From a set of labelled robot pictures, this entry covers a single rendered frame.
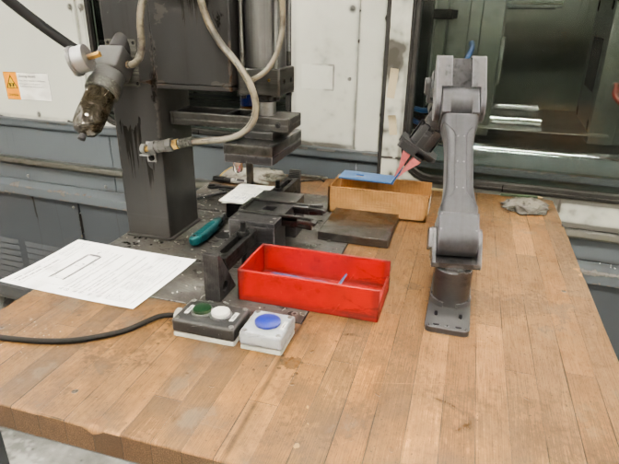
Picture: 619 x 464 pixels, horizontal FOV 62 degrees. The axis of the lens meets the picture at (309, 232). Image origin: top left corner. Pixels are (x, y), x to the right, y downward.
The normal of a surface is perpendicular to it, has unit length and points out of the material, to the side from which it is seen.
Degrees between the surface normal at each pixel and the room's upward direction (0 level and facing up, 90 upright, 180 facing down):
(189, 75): 90
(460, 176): 49
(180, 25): 90
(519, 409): 0
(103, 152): 90
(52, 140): 90
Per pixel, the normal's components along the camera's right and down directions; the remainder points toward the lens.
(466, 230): -0.11, -0.33
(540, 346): 0.01, -0.92
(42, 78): -0.35, 0.36
